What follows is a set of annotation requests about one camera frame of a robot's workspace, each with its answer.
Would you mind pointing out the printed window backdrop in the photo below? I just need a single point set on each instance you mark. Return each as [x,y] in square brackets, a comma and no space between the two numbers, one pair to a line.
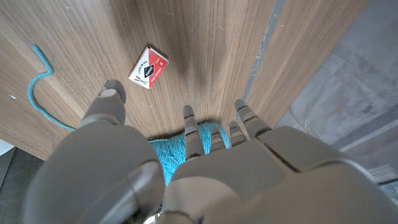
[351,93]

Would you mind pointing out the teal yarn skein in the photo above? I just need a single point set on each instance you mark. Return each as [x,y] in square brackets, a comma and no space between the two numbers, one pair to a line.
[171,152]

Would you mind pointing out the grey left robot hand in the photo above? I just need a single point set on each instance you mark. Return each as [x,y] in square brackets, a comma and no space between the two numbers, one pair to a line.
[233,186]

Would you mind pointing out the grey tape outline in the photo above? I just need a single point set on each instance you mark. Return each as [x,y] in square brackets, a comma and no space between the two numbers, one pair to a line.
[262,46]

